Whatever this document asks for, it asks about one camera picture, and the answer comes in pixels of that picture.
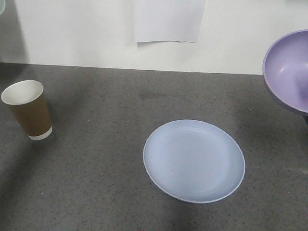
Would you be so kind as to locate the purple plastic bowl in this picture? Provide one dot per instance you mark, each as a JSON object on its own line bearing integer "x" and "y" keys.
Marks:
{"x": 285, "y": 71}

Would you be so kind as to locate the light blue plate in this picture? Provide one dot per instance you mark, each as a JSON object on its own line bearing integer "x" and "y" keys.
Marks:
{"x": 194, "y": 161}

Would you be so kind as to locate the brown paper cup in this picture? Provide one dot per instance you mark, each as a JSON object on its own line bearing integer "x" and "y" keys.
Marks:
{"x": 27, "y": 102}

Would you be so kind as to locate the white paper on wall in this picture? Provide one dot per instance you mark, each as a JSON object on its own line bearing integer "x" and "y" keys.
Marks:
{"x": 167, "y": 20}

